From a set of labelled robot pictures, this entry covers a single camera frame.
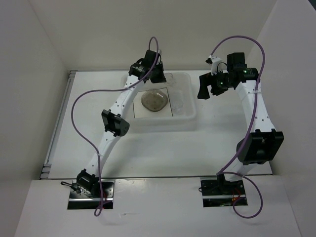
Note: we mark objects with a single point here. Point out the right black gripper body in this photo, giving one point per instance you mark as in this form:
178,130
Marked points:
219,83

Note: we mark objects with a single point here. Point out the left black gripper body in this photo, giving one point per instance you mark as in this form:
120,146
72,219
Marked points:
158,76

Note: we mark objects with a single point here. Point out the small clear glass cup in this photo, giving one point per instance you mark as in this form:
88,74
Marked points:
176,100
170,79

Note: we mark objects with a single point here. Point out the clear glass dish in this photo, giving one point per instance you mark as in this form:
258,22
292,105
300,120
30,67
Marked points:
157,94
154,105

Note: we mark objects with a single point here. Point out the translucent white plastic bin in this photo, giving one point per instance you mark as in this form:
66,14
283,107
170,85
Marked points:
183,122

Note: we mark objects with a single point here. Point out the square white black-rimmed plate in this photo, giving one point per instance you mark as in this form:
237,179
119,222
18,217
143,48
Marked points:
140,112

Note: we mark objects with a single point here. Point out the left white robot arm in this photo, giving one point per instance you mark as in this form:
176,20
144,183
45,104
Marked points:
115,125

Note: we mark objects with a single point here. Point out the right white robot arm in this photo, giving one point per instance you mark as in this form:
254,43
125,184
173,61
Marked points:
262,141

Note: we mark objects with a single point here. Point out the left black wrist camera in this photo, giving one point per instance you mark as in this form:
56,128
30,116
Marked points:
143,65

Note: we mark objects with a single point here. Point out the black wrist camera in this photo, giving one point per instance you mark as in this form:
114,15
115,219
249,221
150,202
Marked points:
235,64
143,65

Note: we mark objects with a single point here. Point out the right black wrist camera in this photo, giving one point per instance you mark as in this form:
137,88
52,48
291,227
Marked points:
235,64

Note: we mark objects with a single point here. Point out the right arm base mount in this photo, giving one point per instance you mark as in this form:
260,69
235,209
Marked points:
217,192

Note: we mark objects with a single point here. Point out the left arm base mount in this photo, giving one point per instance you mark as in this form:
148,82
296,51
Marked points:
81,199

